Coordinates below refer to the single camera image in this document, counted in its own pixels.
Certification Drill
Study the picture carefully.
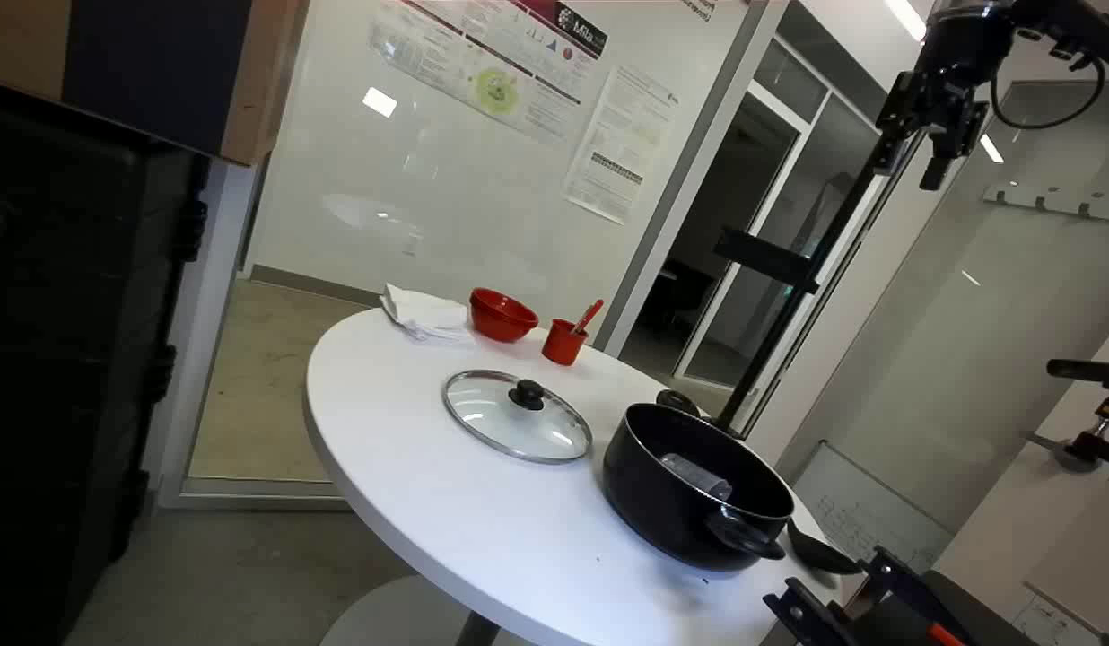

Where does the red mug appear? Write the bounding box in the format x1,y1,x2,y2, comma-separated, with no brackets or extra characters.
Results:
540,316,593,369

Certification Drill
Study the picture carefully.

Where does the black ladle spoon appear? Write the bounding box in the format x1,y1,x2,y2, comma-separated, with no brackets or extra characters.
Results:
788,522,867,580

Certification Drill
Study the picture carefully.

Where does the white paper notice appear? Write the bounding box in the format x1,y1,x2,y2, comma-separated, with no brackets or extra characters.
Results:
563,65,682,229

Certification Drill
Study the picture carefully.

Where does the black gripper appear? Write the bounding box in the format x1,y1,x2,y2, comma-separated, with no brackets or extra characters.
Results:
871,0,1020,194

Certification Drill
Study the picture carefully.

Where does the black cooking pot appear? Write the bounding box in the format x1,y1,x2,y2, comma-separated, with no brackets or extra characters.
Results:
599,387,798,574

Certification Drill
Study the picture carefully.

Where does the wall hook rail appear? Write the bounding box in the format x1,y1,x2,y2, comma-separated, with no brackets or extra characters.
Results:
981,185,1109,229

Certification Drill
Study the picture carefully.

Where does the white napkin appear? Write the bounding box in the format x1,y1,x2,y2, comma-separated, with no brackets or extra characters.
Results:
376,282,474,340

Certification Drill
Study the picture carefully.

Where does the white table pedestal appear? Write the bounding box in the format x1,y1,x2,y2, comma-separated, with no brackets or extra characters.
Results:
315,570,509,646

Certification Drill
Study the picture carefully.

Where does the black cabinet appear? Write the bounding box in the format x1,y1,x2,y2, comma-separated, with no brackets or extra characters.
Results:
0,84,211,646

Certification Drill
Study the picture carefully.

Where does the ceiling light strip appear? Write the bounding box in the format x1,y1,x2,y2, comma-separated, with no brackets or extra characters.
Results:
882,0,935,46

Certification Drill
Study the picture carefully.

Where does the black stand pole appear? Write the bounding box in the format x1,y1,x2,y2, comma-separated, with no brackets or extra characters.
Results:
711,119,925,435

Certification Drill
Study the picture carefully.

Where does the cardboard box with dark panel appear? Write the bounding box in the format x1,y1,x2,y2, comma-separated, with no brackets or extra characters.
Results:
0,0,313,169

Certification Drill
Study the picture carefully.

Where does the red bowl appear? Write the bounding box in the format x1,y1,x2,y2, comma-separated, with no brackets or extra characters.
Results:
466,283,542,345

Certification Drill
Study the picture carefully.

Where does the glass pot lid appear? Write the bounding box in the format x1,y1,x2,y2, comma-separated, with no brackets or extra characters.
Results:
437,367,595,467

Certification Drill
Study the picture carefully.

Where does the large printed wall poster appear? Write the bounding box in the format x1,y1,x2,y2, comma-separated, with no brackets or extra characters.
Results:
369,0,612,154

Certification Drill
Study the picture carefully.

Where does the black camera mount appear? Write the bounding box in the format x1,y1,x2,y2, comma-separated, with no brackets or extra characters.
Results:
1044,357,1109,473

